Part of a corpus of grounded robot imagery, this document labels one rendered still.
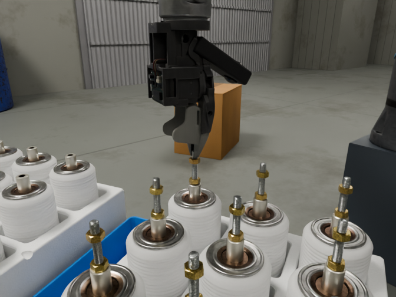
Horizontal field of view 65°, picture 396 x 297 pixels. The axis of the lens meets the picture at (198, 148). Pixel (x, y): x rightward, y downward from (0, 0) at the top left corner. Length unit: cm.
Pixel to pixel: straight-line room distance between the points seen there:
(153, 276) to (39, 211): 28
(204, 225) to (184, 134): 16
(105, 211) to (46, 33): 286
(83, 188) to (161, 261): 32
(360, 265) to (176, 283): 25
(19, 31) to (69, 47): 45
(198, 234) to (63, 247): 27
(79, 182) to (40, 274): 19
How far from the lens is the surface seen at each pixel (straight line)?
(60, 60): 350
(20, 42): 341
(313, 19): 595
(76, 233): 69
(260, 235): 49
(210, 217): 54
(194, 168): 53
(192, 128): 49
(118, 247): 76
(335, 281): 40
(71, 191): 71
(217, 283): 41
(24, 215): 65
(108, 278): 39
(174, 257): 45
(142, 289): 40
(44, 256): 64
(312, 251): 50
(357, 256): 49
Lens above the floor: 52
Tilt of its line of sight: 20 degrees down
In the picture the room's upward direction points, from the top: straight up
